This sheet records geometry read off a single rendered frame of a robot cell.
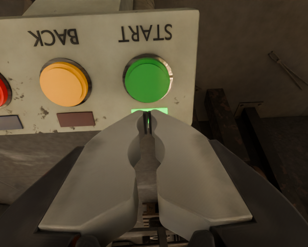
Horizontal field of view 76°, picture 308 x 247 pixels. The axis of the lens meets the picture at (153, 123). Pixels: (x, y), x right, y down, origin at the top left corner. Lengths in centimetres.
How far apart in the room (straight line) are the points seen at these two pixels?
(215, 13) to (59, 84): 72
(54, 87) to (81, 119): 4
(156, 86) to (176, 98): 3
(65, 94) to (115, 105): 5
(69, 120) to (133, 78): 8
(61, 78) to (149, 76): 7
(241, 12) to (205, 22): 13
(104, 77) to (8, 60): 8
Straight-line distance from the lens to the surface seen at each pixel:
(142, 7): 63
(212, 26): 86
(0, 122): 25
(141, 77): 18
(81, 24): 19
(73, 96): 19
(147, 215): 248
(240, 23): 89
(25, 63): 21
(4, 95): 23
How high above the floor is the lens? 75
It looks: 39 degrees down
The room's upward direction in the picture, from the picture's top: 177 degrees clockwise
